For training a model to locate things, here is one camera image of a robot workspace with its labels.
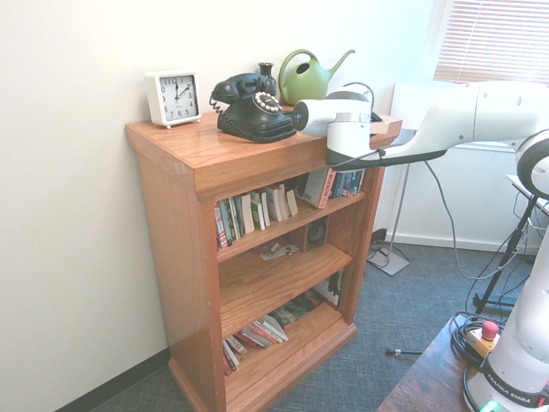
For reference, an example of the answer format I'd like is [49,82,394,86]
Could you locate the white floor lamp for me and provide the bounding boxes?
[366,81,456,276]

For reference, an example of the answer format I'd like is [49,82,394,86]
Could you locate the dark blue spine book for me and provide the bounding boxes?
[330,171,352,199]

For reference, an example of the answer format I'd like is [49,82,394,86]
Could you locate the green watering can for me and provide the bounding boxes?
[277,48,357,107]

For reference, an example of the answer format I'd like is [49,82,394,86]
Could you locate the orange spine paperback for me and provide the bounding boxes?
[295,167,336,210]

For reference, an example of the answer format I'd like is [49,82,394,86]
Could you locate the black vase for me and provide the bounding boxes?
[257,62,278,94]

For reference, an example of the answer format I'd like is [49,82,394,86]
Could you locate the black rotary telephone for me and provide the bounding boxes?
[208,72,299,144]

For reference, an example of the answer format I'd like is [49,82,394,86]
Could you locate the wooden box speaker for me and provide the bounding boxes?
[305,215,330,252]

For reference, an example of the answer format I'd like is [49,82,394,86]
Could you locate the window blinds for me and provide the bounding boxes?
[433,0,549,85]

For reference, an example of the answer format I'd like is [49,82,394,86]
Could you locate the green spine paperback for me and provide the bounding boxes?
[250,191,267,232]

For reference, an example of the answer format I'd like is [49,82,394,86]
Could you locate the loose photo cards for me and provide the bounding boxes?
[258,240,301,262]

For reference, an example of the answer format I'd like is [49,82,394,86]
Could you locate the white black cover book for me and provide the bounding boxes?
[315,269,345,310]

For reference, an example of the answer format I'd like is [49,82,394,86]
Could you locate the dark green spine book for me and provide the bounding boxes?
[220,197,242,246]

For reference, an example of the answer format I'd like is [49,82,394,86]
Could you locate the black tripod stand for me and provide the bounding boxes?
[474,195,549,314]

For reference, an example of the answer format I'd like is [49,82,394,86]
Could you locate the red spine book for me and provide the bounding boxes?
[214,201,228,250]

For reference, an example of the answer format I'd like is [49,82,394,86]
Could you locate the white square alarm clock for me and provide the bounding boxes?
[143,70,202,130]

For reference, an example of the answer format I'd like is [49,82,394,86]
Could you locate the dark green cover book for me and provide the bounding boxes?
[268,291,325,330]

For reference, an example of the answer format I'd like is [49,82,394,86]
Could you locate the leaning paperback book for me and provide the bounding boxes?
[221,338,239,377]
[252,315,290,344]

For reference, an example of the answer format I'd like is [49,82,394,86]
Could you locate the wooden bookshelf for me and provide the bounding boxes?
[124,101,403,412]

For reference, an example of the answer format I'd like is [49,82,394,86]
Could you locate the red emergency stop button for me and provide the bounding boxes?
[466,320,501,357]

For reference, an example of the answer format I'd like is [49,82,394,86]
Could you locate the red spine paperback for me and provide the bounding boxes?
[233,326,275,349]

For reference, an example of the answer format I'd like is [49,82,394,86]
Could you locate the grey hanging robot cable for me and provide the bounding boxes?
[426,161,522,281]

